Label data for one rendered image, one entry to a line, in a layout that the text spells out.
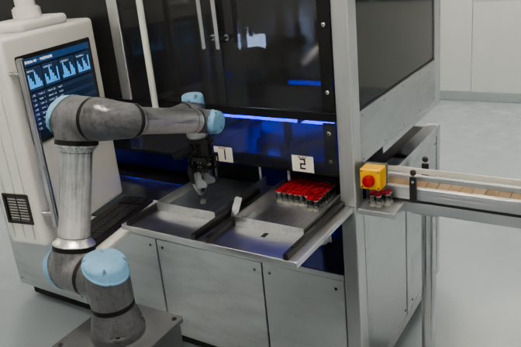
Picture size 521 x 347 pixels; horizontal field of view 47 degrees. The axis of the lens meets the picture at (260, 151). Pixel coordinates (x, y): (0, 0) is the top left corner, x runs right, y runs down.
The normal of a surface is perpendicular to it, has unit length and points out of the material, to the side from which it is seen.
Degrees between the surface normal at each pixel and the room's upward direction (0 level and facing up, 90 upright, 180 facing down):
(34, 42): 90
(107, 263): 8
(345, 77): 90
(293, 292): 90
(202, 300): 90
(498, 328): 0
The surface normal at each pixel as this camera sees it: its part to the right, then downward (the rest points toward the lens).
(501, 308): -0.09, -0.94
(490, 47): -0.52, 0.33
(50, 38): 0.93, 0.04
